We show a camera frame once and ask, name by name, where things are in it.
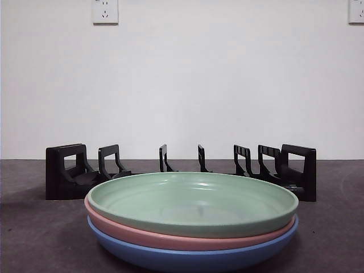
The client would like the pink round plate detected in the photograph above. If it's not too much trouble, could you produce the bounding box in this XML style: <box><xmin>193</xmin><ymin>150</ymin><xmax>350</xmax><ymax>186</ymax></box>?
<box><xmin>84</xmin><ymin>197</ymin><xmax>298</xmax><ymax>252</ymax></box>

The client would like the white wall power outlet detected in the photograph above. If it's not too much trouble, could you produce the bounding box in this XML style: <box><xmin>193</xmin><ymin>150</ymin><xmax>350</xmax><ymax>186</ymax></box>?
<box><xmin>91</xmin><ymin>0</ymin><xmax>119</xmax><ymax>25</ymax></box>
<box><xmin>348</xmin><ymin>0</ymin><xmax>364</xmax><ymax>24</ymax></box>

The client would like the green round plate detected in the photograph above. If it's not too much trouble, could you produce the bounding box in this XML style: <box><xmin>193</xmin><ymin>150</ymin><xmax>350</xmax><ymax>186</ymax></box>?
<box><xmin>87</xmin><ymin>172</ymin><xmax>299</xmax><ymax>239</ymax></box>

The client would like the black plastic dish rack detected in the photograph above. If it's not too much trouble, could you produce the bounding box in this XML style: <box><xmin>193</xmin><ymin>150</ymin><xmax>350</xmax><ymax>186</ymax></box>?
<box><xmin>45</xmin><ymin>143</ymin><xmax>317</xmax><ymax>202</ymax></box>

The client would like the blue round plate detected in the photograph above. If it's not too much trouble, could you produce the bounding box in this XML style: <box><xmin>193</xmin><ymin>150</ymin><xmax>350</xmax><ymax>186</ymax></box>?
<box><xmin>86</xmin><ymin>214</ymin><xmax>300</xmax><ymax>272</ymax></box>

